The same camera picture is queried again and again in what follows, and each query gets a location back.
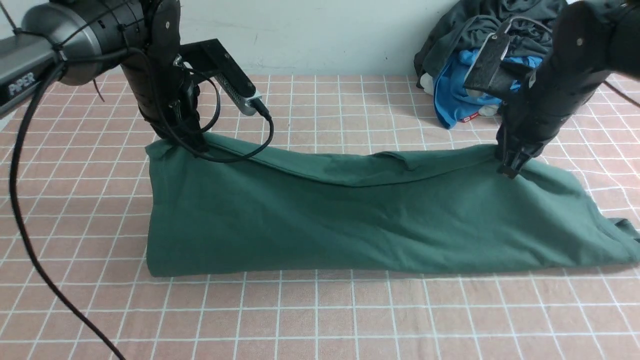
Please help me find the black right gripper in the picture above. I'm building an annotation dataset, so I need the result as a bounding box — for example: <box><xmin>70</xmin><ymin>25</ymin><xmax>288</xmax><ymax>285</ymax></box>
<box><xmin>495</xmin><ymin>55</ymin><xmax>608</xmax><ymax>179</ymax></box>

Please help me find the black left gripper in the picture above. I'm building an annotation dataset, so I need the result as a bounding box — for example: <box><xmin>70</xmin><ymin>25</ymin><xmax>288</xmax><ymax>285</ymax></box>
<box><xmin>121</xmin><ymin>48</ymin><xmax>210</xmax><ymax>153</ymax></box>

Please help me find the green long-sleeved shirt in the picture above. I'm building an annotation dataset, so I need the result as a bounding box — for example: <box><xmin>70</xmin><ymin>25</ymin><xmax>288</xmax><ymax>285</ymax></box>
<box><xmin>146</xmin><ymin>140</ymin><xmax>639</xmax><ymax>278</ymax></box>

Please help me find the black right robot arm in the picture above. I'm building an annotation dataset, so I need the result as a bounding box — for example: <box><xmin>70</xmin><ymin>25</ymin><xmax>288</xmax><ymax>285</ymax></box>
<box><xmin>495</xmin><ymin>0</ymin><xmax>640</xmax><ymax>178</ymax></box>

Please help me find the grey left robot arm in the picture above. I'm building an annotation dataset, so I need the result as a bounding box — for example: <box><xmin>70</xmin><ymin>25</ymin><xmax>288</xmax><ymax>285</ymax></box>
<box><xmin>1</xmin><ymin>0</ymin><xmax>208</xmax><ymax>152</ymax></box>

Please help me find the blue garment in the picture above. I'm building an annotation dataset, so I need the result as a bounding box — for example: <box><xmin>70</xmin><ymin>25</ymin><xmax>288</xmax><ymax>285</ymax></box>
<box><xmin>434</xmin><ymin>49</ymin><xmax>543</xmax><ymax>130</ymax></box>

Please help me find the pink checkered tablecloth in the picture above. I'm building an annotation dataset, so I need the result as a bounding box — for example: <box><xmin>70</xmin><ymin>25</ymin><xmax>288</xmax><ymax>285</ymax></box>
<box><xmin>0</xmin><ymin>74</ymin><xmax>640</xmax><ymax>360</ymax></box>

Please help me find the dark grey garment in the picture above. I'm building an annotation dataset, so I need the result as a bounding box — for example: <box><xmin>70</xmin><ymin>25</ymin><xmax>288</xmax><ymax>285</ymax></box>
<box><xmin>413</xmin><ymin>0</ymin><xmax>569</xmax><ymax>78</ymax></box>

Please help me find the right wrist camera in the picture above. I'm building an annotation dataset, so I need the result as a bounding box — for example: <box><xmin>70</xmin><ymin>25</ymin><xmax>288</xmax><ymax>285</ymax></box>
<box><xmin>463</xmin><ymin>32</ymin><xmax>534</xmax><ymax>101</ymax></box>

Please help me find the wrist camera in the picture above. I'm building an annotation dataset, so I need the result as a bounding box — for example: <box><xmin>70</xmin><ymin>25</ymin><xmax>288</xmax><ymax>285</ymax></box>
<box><xmin>178</xmin><ymin>38</ymin><xmax>271</xmax><ymax>119</ymax></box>
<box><xmin>463</xmin><ymin>32</ymin><xmax>534</xmax><ymax>101</ymax></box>

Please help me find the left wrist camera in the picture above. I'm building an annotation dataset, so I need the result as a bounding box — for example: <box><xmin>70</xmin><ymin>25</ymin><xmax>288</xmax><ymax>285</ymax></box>
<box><xmin>178</xmin><ymin>38</ymin><xmax>271</xmax><ymax>119</ymax></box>

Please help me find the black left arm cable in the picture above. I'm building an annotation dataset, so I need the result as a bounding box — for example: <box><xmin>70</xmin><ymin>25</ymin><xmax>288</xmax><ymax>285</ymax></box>
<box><xmin>9</xmin><ymin>47</ymin><xmax>275</xmax><ymax>360</ymax></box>

